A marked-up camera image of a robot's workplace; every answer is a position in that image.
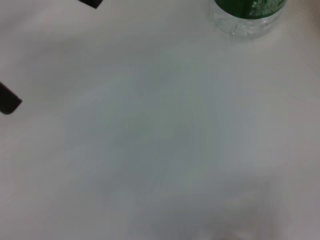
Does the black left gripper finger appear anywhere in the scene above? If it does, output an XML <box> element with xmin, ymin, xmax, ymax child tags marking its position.
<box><xmin>0</xmin><ymin>81</ymin><xmax>23</xmax><ymax>116</ymax></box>
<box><xmin>77</xmin><ymin>0</ymin><xmax>104</xmax><ymax>10</ymax></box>

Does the clear water bottle green label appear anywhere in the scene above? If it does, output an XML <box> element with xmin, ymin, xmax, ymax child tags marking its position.
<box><xmin>209</xmin><ymin>0</ymin><xmax>287</xmax><ymax>39</ymax></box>

